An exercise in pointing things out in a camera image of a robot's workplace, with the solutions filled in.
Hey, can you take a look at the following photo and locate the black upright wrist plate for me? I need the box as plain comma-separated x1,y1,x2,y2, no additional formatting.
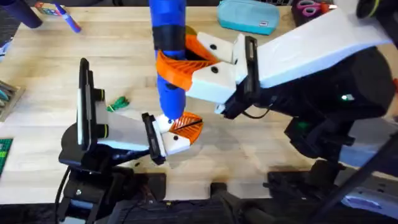
76,57,98,152

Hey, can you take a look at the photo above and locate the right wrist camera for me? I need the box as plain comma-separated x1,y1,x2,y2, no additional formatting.
214,91,250,121

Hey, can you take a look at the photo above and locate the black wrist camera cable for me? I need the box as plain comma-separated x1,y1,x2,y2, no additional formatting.
241,104,273,120

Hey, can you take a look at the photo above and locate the green toy vegetable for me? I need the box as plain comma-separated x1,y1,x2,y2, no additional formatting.
106,96,131,113

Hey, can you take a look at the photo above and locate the teal zip pouch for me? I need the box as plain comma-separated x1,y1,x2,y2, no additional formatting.
216,0,280,36

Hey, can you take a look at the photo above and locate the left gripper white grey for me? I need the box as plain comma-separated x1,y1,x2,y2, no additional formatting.
58,88,205,170

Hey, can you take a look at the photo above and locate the black slanted pole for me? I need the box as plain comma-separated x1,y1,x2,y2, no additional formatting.
306,132,398,224

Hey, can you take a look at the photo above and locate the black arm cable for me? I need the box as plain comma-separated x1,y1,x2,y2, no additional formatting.
54,166,71,224

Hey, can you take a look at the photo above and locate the blue marker pen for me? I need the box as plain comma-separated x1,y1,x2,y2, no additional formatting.
54,2,82,34

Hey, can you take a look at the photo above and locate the dark blue cylinder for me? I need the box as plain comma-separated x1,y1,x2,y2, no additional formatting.
0,0,43,29

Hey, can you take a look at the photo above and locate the wooden tray with tools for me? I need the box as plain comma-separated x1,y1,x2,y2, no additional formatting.
0,80,26,123

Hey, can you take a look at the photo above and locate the small colourful box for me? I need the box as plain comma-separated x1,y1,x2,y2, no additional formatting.
34,1,63,17

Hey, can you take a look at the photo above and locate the green board with blocks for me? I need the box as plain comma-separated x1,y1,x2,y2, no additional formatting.
0,138,14,177

